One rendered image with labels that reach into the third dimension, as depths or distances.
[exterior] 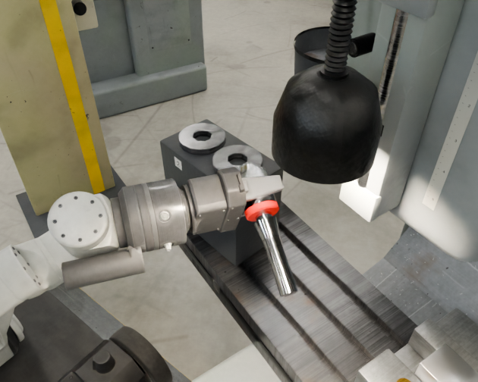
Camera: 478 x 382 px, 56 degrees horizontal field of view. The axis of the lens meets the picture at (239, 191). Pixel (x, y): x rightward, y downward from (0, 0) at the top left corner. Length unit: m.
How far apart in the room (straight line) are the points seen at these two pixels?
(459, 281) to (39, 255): 0.74
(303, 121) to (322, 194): 2.20
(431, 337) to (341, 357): 0.16
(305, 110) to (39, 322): 1.16
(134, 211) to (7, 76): 1.59
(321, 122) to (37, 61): 1.88
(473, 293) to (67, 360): 0.94
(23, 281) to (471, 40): 0.49
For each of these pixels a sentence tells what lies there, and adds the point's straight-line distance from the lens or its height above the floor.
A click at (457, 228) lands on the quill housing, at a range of 0.41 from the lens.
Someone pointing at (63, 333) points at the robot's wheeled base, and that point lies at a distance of 1.32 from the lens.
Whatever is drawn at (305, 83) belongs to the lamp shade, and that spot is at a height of 1.49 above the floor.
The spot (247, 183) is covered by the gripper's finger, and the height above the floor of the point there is 1.24.
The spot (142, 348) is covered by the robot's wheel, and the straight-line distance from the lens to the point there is 1.21.
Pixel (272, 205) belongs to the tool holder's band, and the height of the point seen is 1.22.
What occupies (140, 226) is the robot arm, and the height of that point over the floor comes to 1.24.
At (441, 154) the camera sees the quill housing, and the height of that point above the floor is 1.41.
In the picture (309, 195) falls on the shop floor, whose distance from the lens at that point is 2.46.
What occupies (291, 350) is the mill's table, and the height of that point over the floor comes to 0.94.
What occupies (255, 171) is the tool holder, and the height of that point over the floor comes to 1.24.
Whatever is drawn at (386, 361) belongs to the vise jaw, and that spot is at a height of 1.05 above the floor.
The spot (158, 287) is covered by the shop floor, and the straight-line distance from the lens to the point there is 2.05.
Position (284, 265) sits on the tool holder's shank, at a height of 1.17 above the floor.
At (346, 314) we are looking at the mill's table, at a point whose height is 0.94.
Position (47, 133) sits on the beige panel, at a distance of 2.24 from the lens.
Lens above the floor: 1.63
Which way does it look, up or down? 41 degrees down
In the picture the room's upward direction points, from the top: straight up
